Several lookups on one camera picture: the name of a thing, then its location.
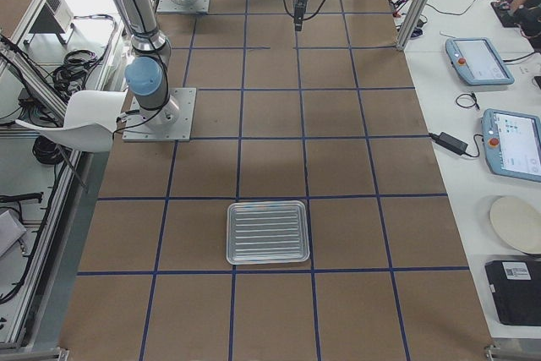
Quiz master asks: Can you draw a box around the metal tray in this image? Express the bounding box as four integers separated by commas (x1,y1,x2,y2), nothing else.
226,200,310,265

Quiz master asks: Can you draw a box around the operator hand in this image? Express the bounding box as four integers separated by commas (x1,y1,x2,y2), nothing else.
510,2,523,14

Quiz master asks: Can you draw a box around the far teach pendant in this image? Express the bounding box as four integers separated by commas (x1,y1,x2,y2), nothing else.
445,37,515,86

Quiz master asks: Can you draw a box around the teach pendant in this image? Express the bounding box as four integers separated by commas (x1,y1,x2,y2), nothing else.
445,37,515,86
481,109,540,182

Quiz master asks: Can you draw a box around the black power adapter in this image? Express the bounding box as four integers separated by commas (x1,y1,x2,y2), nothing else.
429,132,468,156

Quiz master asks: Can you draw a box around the white chair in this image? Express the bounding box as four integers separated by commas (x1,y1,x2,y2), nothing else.
15,90,126,153

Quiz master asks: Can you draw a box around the near teach pendant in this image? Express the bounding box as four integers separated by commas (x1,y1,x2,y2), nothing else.
481,109,540,182

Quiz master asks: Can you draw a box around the beige plate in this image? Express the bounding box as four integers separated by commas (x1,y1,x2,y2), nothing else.
489,196,540,256

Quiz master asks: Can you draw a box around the black box with label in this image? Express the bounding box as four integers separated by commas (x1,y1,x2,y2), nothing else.
485,260,540,326

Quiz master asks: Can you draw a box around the aluminium frame post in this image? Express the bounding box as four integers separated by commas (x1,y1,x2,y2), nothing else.
395,0,450,52

